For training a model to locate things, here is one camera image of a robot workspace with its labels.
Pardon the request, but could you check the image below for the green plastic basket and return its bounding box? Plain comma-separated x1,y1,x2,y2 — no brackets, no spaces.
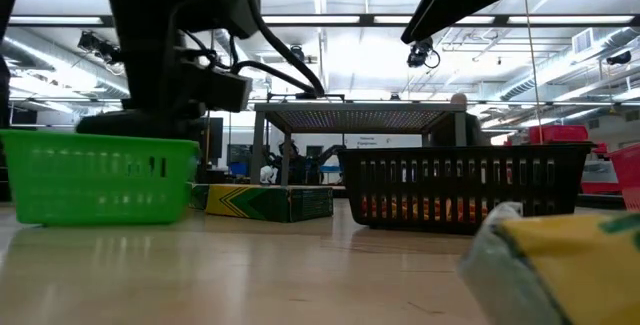
0,128,202,228

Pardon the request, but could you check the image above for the black plastic basket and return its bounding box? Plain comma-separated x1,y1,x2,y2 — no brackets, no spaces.
336,141,597,237

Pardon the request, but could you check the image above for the yellow green crayon box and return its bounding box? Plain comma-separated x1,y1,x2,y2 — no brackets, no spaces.
188,182,335,224

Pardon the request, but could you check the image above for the red plastic basket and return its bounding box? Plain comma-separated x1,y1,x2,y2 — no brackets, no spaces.
606,143,640,214

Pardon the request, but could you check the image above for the yellow plastic packet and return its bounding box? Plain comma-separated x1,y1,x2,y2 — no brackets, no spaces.
457,201,640,325

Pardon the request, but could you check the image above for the black computer monitor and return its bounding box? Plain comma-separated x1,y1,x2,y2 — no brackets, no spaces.
202,116,225,166

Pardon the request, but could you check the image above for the black ceiling device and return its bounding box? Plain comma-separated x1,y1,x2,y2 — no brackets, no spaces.
76,29,126,69

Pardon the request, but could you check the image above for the person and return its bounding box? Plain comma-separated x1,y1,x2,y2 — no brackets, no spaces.
428,92,494,148

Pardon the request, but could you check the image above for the grey perforated metal shelf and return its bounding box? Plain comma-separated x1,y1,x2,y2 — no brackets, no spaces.
251,101,469,187

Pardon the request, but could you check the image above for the red storage bin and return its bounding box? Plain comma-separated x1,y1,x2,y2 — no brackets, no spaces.
528,124,590,145

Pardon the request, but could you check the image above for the black overhead camera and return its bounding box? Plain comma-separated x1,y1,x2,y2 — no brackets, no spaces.
406,34,442,70

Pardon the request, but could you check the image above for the yellow hanging cable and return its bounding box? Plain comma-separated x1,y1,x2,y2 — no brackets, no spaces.
521,0,546,147

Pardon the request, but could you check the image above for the white wall sign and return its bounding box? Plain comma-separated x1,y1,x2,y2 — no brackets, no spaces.
357,134,401,147

